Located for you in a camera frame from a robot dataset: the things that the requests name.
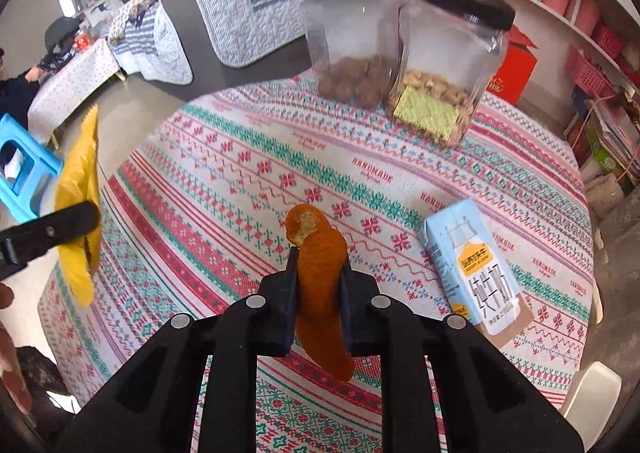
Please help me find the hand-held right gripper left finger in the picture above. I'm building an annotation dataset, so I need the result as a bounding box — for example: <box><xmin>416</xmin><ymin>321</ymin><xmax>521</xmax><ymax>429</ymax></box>
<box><xmin>57</xmin><ymin>247</ymin><xmax>301</xmax><ymax>453</ymax></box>

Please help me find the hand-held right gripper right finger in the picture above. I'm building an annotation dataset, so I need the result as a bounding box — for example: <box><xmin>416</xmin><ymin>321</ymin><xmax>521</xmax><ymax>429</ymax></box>
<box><xmin>339</xmin><ymin>263</ymin><xmax>586</xmax><ymax>453</ymax></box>

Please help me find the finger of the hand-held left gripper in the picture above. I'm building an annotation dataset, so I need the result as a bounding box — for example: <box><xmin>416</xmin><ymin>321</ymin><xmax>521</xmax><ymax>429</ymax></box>
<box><xmin>0</xmin><ymin>200</ymin><xmax>101</xmax><ymax>279</ymax></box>

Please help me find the orange peel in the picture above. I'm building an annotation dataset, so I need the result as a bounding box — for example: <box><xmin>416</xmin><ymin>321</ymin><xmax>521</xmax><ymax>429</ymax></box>
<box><xmin>284</xmin><ymin>203</ymin><xmax>355</xmax><ymax>382</ymax></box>

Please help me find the yellow plastic packet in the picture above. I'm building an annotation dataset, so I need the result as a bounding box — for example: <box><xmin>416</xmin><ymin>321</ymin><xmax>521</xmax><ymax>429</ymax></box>
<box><xmin>54</xmin><ymin>104</ymin><xmax>103</xmax><ymax>309</ymax></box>

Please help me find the person's left hand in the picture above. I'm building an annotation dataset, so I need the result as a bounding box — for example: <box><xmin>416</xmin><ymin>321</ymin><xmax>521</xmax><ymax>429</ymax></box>
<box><xmin>0</xmin><ymin>282</ymin><xmax>32</xmax><ymax>415</ymax></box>

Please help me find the blue plastic stool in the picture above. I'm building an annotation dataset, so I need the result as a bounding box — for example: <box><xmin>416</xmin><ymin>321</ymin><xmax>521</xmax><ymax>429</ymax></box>
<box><xmin>0</xmin><ymin>113</ymin><xmax>63</xmax><ymax>223</ymax></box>

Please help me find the light blue milk carton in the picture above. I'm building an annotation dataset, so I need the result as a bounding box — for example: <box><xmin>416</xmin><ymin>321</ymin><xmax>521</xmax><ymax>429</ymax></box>
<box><xmin>424</xmin><ymin>198</ymin><xmax>535</xmax><ymax>349</ymax></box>

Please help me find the table with dotted white cloth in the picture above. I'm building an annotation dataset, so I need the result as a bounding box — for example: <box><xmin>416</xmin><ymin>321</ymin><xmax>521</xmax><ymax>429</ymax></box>
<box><xmin>27</xmin><ymin>38</ymin><xmax>126</xmax><ymax>144</ymax></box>

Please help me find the patterned knit tablecloth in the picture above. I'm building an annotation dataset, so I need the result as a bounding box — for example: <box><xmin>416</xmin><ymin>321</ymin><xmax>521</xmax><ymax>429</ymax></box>
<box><xmin>37</xmin><ymin>73</ymin><xmax>601</xmax><ymax>453</ymax></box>

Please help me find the dark patterned cloth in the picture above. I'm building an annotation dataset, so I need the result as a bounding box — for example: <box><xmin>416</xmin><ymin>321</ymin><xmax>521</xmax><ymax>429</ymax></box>
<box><xmin>15</xmin><ymin>345</ymin><xmax>81</xmax><ymax>414</ymax></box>

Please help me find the striped quilted sofa cover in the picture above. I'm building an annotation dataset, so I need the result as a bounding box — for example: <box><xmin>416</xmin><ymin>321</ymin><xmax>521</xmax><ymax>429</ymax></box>
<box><xmin>107</xmin><ymin>0</ymin><xmax>193</xmax><ymax>84</ymax></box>

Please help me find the floral cloth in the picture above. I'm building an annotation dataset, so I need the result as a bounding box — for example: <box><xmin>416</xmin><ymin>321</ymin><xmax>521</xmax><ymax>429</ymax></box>
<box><xmin>107</xmin><ymin>0</ymin><xmax>161</xmax><ymax>41</ymax></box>

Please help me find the white chair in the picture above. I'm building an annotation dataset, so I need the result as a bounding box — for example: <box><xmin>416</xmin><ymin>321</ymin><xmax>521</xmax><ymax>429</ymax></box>
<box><xmin>560</xmin><ymin>360</ymin><xmax>623</xmax><ymax>444</ymax></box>

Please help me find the clear jar of walnuts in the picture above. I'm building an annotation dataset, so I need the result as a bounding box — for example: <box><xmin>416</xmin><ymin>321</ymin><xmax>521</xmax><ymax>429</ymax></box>
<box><xmin>304</xmin><ymin>0</ymin><xmax>401</xmax><ymax>109</ymax></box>

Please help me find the clear jar of peanuts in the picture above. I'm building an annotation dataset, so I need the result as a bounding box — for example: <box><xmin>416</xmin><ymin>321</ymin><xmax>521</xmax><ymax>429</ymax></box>
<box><xmin>384</xmin><ymin>0</ymin><xmax>517</xmax><ymax>148</ymax></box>

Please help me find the red cardboard box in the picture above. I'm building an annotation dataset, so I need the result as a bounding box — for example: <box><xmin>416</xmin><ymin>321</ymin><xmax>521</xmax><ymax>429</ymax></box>
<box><xmin>487</xmin><ymin>26</ymin><xmax>540</xmax><ymax>106</ymax></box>

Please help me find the pile of books and papers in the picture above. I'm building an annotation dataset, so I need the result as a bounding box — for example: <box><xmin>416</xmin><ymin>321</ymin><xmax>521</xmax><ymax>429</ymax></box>
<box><xmin>565</xmin><ymin>98</ymin><xmax>640</xmax><ymax>194</ymax></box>

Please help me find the pink plastic basket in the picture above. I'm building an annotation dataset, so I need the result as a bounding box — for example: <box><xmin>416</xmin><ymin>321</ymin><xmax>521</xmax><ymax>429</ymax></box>
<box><xmin>565</xmin><ymin>48</ymin><xmax>616</xmax><ymax>99</ymax></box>

